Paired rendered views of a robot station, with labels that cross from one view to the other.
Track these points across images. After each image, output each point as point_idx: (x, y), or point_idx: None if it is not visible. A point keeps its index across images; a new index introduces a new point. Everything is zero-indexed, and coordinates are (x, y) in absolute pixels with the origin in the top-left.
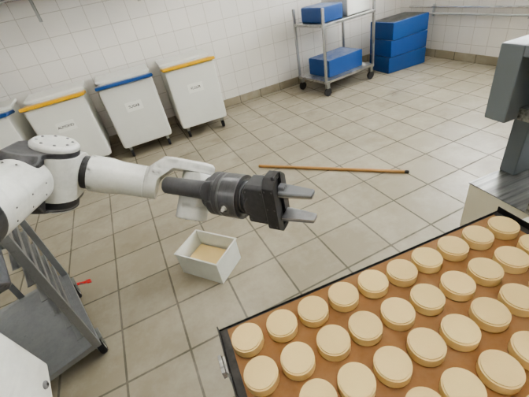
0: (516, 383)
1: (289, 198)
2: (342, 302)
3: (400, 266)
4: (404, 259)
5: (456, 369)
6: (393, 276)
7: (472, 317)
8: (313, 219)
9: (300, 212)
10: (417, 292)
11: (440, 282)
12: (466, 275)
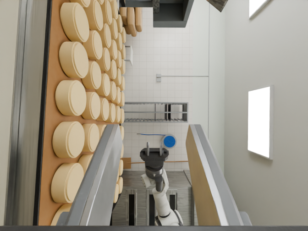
0: (116, 92)
1: (195, 201)
2: (82, 145)
3: (80, 58)
4: (75, 42)
5: (111, 108)
6: (82, 76)
7: (102, 68)
8: (122, 141)
9: (109, 168)
10: (94, 78)
11: (92, 52)
12: (98, 34)
